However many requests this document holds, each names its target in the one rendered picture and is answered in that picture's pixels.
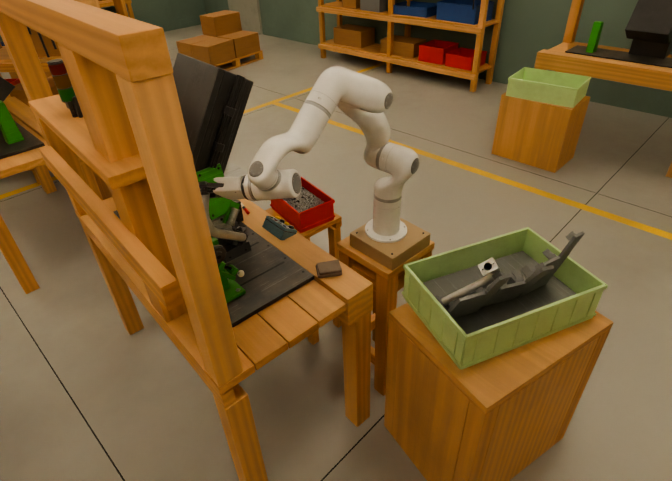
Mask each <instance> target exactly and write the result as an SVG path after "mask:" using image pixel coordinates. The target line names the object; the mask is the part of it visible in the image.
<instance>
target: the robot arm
mask: <svg viewBox="0 0 672 481"><path fill-rule="evenodd" d="M392 101H393V94H392V91H391V89H390V88H389V87H388V86H387V85H386V84H385V83H384V82H382V81H380V80H378V79H375V78H373V77H370V76H367V75H364V74H361V73H358V72H355V71H352V70H349V69H347V68H344V67H340V66H333V67H330V68H328V69H326V70H325V71H323V72H322V73H321V75H320V76H319V78H318V79H317V81H316V83H315V84H314V86H313V88H312V90H311V91H310V93H309V95H308V97H307V99H306V100H305V102H304V104H303V106H302V107H301V109H300V111H299V113H298V115H297V117H296V118H295V120H294V122H293V124H292V126H291V127H290V129H289V130H288V131H287V132H286V133H283V134H279V135H275V136H273V137H271V138H269V139H268V140H267V141H265V142H264V143H263V144H262V146H261V147H260V149H259V150H258V152H257V153H256V155H255V157H254V158H253V160H252V162H251V164H250V166H249V169H248V174H247V175H246V176H244V177H216V178H214V181H215V182H217V183H207V184H206V185H199V187H200V192H201V195H209V193H210V198H216V196H217V197H218V198H221V197H224V198H226V199H230V200H237V199H247V200H250V201H260V200H272V199H284V198H296V197H298V196H299V195H300V193H301V188H302V183H301V177H300V175H299V173H298V171H297V170H295V169H286V170H279V169H276V168H277V166H278V164H279V163H280V161H281V160H282V158H283V157H284V156H285V155H286V154H288V153H289V152H291V151H294V152H297V153H299V154H306V153H308V152H309V151H310V150H311V149H312V148H313V147H314V145H315V143H316V142H317V140H318V138H319V136H320V135H321V133H322V131H323V129H324V128H325V126H326V124H327V122H328V121H329V119H330V117H331V115H332V113H333V112H334V110H335V108H336V106H337V107H338V108H339V109H340V110H341V111H342V112H344V113H345V114H346V115H347V116H348V117H350V118H351V119H352V120H353V121H354V122H356V123H357V124H358V126H359V127H360V128H361V130H362V132H363V134H364V135H365V138H366V147H365V150H364V160H365V162H366V163H367V164H368V165H369V166H371V167H373V168H375V169H378V170H381V171H384V172H386V173H389V174H391V176H388V177H382V178H379V179H378V180H377V181H376V183H375V186H374V206H373V219H372V220H370V221H369V222H368V223H367V224H366V226H365V233H366V234H367V236H368V237H369V238H371V239H372V240H374V241H377V242H382V243H393V242H397V241H400V240H402V239H403V238H404V237H405V236H406V234H407V227H406V225H405V224H404V223H403V222H402V221H400V215H401V202H402V190H403V185H404V183H405V182H406V181H407V180H408V179H409V178H410V177H411V176H413V175H414V174H415V173H416V171H417V170H418V168H419V157H418V155H417V153H416V152H415V151H414V150H412V149H410V148H407V147H404V146H401V145H398V144H394V143H391V142H388V141H389V139H390V136H391V129H390V125H389V122H388V120H387V118H386V115H385V114H384V111H386V110H387V109H388V108H389V107H390V106H391V104H392Z"/></svg>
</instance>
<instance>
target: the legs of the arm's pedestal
mask: <svg viewBox="0 0 672 481"><path fill-rule="evenodd" d="M430 256H432V251H430V252H429V253H427V254H426V255H424V256H423V257H422V258H420V259H423V258H427V257H430ZM420 259H419V260H420ZM339 261H341V262H342V263H344V264H345V265H347V266H348V267H350V268H351V269H352V270H354V271H355V272H357V273H358V274H360V275H361V276H363V277H364V278H366V279H367V280H369V281H370V282H372V283H373V314H372V315H371V331H372V340H373V341H375V348H374V347H372V346H371V363H372V364H374V365H375V366H374V389H375V390H377V391H378V392H379V393H380V394H381V395H383V396H384V395H385V392H386V369H387V346H388V322H389V312H390V311H392V310H394V309H396V306H397V292H398V291H399V290H400V289H402V288H403V287H404V277H405V270H403V271H402V272H400V273H399V274H397V275H396V276H395V277H393V278H392V279H390V280H389V281H387V280H385V279H384V278H382V277H381V276H379V275H377V274H376V273H374V272H373V271H371V270H369V269H368V268H366V267H365V266H363V265H361V264H360V263H358V262H357V261H355V260H353V259H352V258H350V257H349V256H347V255H345V254H344V253H342V252H341V251H339Z"/></svg>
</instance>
